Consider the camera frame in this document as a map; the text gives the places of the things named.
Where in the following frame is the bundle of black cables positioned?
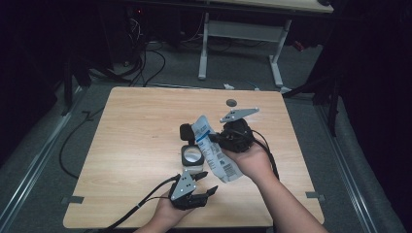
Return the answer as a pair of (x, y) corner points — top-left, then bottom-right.
(124, 9), (167, 87)

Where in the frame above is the clear jar with black lid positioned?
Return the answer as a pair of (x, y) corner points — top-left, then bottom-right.
(179, 122), (206, 176)

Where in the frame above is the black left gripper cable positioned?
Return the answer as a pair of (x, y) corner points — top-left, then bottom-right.
(103, 174), (181, 233)

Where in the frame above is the person's left hand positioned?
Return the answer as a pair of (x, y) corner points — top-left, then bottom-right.
(154, 193), (195, 226)

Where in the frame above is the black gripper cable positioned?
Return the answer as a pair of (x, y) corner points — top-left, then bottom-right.
(103, 174), (181, 233)
(249, 129), (281, 181)

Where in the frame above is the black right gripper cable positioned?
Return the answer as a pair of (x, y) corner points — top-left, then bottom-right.
(249, 129), (281, 181)

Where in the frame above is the white and blue pouch bag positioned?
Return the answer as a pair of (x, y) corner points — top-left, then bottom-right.
(190, 115), (244, 184)

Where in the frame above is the metal floor rail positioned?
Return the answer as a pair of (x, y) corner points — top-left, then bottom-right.
(0, 85), (88, 224)
(315, 103), (380, 233)

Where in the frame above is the white-framed desk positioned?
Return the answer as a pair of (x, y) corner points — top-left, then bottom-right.
(197, 0), (334, 95)

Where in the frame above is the black floor cable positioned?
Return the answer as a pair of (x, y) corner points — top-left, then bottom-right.
(58, 108), (106, 180)

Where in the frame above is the black stand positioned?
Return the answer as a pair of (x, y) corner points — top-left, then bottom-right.
(281, 71), (341, 137)
(61, 54), (93, 117)

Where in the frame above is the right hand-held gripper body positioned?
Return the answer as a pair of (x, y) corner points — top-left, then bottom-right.
(219, 107), (260, 153)

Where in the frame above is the person's right hand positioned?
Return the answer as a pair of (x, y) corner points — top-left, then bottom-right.
(223, 144), (276, 185)

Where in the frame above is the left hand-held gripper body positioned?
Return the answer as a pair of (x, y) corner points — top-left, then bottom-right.
(168, 170), (208, 212)

